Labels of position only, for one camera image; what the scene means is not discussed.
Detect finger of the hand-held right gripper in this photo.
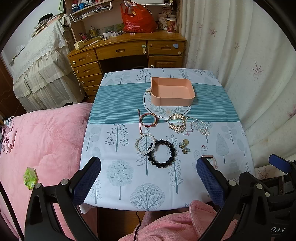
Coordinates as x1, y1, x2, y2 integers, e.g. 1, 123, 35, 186
268, 153, 296, 177

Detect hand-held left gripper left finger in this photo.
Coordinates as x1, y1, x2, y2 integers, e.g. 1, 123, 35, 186
24, 156, 102, 241

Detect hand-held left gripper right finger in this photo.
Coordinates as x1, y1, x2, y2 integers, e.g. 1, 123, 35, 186
196, 158, 275, 241

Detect gold flower brooch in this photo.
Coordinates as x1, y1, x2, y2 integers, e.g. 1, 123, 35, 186
179, 138, 190, 154

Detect black bead bracelet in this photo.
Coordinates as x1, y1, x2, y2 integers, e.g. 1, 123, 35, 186
147, 140, 176, 168

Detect white pearl necklace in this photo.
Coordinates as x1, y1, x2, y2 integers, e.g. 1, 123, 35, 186
183, 116, 210, 137

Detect white pearl bracelet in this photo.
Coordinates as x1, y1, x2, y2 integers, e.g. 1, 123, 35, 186
135, 134, 156, 156

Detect red string bracelet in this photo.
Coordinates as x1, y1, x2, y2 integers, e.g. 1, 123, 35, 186
137, 109, 159, 135

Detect pink plastic storage box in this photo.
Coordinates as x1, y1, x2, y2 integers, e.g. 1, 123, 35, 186
146, 77, 196, 106

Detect pink fleece blanket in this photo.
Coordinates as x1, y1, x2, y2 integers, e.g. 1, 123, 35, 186
0, 102, 93, 241

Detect green crumpled wrapper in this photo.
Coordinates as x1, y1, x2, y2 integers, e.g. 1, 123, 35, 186
23, 167, 37, 190

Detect pink fleece robe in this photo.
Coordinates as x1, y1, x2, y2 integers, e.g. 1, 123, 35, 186
118, 199, 238, 241

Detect tree print tablecloth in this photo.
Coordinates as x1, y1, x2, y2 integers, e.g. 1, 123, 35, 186
79, 68, 256, 212

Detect pink crumpled cloth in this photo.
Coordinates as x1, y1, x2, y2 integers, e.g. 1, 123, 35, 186
2, 116, 17, 154

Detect cream leaf print curtain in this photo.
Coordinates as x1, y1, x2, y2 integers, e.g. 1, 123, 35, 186
179, 0, 296, 181

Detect white lace furniture cover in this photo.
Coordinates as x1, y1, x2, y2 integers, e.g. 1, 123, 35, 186
9, 17, 85, 112

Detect wooden desk with drawers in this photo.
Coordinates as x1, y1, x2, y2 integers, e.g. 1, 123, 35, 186
67, 32, 187, 103

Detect patterned paper cup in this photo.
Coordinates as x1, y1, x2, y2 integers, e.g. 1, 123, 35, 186
166, 18, 177, 34

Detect stack of books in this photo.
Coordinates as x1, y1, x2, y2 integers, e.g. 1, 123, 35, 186
32, 13, 63, 36

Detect red plastic bag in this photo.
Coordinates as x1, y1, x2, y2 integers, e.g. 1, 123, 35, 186
120, 3, 159, 34

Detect black cable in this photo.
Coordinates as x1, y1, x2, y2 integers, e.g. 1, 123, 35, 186
132, 211, 142, 241

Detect white wire shelf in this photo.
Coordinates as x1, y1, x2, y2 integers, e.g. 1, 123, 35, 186
69, 0, 114, 23

